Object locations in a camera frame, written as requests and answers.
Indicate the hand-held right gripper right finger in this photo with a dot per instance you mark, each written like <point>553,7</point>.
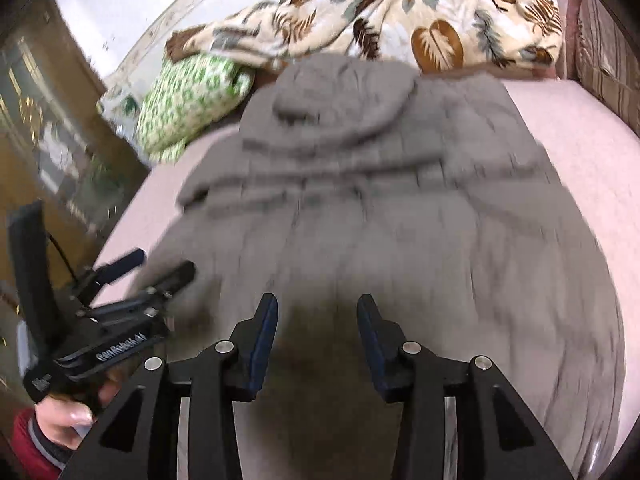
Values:
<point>372,345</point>

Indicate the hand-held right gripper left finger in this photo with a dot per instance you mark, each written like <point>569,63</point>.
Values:
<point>262,340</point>

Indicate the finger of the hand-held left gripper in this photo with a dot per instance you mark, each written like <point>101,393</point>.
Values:
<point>127,260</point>
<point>175,275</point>

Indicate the grey-brown quilted hooded jacket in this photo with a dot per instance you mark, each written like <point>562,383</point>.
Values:
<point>400,185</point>

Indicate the person's left forearm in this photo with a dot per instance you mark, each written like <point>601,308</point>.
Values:
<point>30,445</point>

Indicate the person's left hand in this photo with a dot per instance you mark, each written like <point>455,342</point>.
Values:
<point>65,415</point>

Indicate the wooden door with glass panel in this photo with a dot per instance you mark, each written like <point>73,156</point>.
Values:
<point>50,135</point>

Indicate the green printed plastic bag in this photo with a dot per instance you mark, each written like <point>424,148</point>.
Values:
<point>117,105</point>

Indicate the green checkered pillow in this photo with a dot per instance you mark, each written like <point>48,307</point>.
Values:
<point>185,100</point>

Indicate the brown cloth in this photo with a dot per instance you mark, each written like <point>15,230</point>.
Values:
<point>175,42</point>

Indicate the pink bed mattress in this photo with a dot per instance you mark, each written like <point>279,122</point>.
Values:
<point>550,110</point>

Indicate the leaf printed blanket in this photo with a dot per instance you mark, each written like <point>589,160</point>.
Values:
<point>400,10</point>

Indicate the striped beige cushion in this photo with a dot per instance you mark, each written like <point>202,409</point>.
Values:
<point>605,50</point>

